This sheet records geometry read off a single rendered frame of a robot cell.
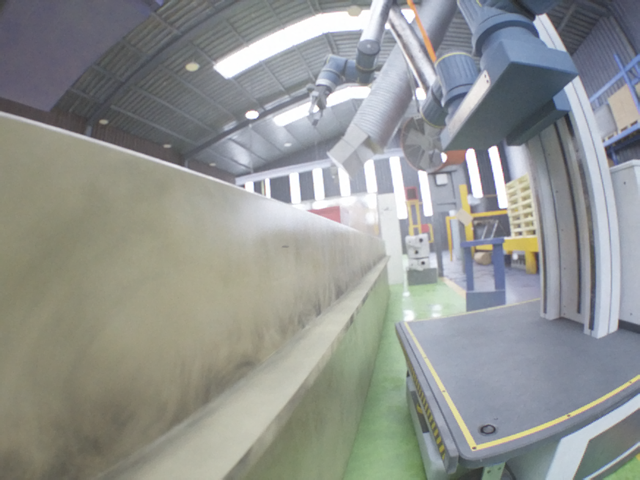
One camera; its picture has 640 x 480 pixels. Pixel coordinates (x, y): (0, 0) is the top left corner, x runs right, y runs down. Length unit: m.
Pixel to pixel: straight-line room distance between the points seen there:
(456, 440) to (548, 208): 0.96
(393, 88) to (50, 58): 6.91
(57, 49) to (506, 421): 0.94
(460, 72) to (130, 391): 1.36
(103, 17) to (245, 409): 0.44
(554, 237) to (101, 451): 1.32
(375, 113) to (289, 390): 6.58
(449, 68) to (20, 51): 1.35
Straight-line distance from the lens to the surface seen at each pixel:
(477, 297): 2.82
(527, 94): 0.97
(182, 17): 11.28
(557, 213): 1.29
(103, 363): 0.21
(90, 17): 0.38
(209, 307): 0.29
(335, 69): 1.47
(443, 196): 5.93
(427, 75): 1.62
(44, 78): 0.49
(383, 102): 6.88
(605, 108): 11.15
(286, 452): 0.50
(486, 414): 0.66
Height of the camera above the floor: 0.73
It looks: 3 degrees up
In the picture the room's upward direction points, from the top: 5 degrees counter-clockwise
